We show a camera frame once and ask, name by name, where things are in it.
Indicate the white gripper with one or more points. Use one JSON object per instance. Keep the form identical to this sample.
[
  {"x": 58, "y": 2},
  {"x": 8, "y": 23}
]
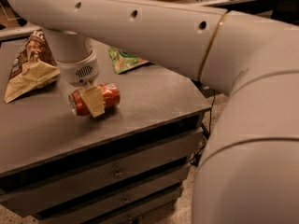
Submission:
[{"x": 78, "y": 71}]

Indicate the red coke can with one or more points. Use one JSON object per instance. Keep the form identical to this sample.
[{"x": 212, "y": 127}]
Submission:
[{"x": 111, "y": 95}]

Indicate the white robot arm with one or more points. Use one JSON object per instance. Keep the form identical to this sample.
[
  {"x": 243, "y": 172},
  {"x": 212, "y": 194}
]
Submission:
[{"x": 249, "y": 172}]

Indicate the green chip bag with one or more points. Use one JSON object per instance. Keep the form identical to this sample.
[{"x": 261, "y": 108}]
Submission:
[{"x": 123, "y": 61}]

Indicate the brown chip bag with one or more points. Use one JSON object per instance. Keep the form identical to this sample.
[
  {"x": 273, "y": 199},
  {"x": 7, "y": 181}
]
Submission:
[{"x": 33, "y": 68}]

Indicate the grey drawer cabinet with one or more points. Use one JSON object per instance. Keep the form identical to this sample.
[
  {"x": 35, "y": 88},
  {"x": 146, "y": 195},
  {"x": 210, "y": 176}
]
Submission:
[{"x": 65, "y": 169}]

